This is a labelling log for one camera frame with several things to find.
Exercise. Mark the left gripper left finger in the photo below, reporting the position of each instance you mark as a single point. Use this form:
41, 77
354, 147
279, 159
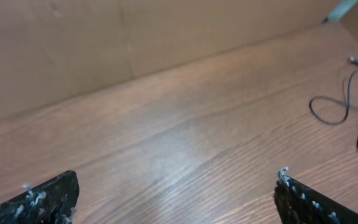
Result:
53, 201

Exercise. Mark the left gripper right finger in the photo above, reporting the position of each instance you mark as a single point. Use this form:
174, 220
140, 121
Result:
298, 203

